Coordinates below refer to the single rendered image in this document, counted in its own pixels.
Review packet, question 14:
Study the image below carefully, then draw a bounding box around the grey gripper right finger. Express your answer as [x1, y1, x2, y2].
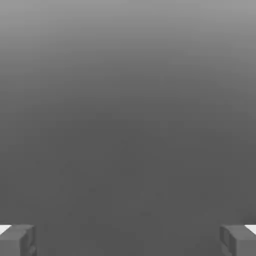
[219, 223, 256, 256]

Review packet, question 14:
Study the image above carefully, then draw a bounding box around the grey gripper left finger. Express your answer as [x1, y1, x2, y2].
[0, 223, 38, 256]

